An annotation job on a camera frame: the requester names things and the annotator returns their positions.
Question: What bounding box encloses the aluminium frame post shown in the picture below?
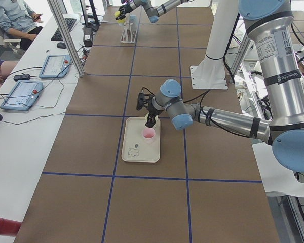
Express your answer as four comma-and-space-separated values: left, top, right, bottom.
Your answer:
47, 0, 84, 77

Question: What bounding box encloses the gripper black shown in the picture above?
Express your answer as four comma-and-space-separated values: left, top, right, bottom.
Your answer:
140, 88, 164, 128
118, 1, 136, 16

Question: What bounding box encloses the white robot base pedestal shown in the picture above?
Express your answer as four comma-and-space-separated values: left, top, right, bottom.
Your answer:
191, 0, 238, 90

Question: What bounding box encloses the black monitor stand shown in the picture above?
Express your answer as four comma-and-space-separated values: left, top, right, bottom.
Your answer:
80, 0, 100, 32

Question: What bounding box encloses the grey cup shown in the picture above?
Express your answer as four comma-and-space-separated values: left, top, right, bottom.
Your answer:
129, 23, 137, 35

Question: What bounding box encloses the far blue teach pendant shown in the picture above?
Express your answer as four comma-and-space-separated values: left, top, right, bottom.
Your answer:
39, 55, 71, 79

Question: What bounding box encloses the black handheld device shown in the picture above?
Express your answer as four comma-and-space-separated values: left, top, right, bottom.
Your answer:
13, 74, 31, 82

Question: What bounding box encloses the near blue teach pendant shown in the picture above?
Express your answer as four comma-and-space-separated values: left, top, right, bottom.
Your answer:
0, 80, 44, 111

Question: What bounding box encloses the light blue cup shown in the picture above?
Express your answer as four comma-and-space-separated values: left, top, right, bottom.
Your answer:
129, 14, 138, 25

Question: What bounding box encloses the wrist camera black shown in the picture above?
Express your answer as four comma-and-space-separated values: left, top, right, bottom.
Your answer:
136, 92, 153, 111

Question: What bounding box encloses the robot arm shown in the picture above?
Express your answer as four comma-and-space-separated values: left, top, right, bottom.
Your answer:
114, 0, 189, 23
136, 1, 304, 172

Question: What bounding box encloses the grey labelled box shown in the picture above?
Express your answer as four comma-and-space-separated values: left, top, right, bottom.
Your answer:
82, 27, 93, 47

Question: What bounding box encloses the person in blue shirt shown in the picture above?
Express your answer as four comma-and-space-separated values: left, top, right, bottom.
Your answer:
0, 1, 42, 51

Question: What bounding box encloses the yellow cup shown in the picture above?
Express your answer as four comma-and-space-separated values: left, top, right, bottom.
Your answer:
114, 11, 126, 25

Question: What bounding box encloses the red cylinder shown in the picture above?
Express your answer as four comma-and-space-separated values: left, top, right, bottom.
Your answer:
0, 218, 22, 237

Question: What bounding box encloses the black computer mouse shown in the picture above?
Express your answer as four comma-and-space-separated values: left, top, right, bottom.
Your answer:
56, 42, 66, 49

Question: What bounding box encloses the white wire cup rack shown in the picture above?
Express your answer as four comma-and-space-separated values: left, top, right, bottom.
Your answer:
120, 16, 137, 43

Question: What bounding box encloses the pale green cup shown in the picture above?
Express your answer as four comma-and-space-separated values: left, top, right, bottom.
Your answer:
145, 113, 159, 128

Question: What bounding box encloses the blue teach pendant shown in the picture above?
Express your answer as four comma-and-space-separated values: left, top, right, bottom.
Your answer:
39, 55, 71, 79
0, 80, 44, 111

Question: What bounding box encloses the pink cup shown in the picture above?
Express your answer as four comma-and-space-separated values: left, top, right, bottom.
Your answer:
141, 127, 156, 144

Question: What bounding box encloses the cream serving tray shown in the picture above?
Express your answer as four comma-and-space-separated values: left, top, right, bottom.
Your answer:
122, 117, 161, 163

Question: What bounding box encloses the black keyboard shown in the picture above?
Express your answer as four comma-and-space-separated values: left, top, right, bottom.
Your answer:
50, 18, 77, 42

